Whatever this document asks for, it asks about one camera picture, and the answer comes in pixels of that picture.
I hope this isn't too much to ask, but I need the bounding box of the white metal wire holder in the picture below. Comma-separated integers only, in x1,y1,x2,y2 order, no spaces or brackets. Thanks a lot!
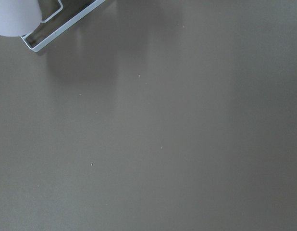
21,0,105,52

